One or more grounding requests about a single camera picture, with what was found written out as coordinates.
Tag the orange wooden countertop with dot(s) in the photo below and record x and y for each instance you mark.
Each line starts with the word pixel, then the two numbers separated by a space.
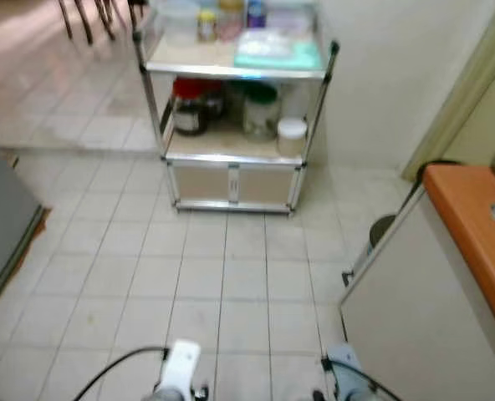
pixel 473 234

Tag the black trash bin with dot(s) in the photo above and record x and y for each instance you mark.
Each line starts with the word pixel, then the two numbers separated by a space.
pixel 383 230

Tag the white cabinet panel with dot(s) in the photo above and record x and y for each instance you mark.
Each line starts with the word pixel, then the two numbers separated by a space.
pixel 415 317

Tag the white-lid plastic jar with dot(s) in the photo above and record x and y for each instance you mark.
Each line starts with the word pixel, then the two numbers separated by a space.
pixel 292 138

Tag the teal flat tray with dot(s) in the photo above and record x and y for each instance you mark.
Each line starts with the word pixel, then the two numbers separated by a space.
pixel 306 58

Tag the green-lid glass jar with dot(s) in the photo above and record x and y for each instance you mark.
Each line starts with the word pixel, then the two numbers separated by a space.
pixel 261 113

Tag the clear plastic bag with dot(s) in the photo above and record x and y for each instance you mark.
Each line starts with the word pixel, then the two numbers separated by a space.
pixel 268 43

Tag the blue bottle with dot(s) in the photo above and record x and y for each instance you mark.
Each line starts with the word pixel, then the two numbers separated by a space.
pixel 256 12

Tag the brown-lid jar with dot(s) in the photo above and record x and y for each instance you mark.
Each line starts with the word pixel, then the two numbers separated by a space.
pixel 231 21

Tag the red-lid glass jar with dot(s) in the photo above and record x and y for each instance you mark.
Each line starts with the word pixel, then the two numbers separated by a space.
pixel 189 113

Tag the small yellow-lid jar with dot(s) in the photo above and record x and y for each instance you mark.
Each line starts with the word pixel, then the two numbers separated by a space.
pixel 206 27

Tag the clear plastic container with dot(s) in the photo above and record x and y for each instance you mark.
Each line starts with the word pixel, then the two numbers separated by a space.
pixel 179 21

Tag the dark wooden chair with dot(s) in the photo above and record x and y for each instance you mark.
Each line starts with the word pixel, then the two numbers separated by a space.
pixel 84 21

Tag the pale green door frame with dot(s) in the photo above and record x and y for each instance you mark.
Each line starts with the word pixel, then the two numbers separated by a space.
pixel 465 109

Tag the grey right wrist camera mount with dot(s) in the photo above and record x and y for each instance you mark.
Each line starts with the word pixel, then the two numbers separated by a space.
pixel 344 369

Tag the metal frame shelf cart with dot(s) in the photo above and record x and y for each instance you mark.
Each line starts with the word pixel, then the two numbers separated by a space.
pixel 231 182

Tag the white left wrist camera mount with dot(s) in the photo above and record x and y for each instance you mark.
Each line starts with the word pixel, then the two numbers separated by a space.
pixel 181 363

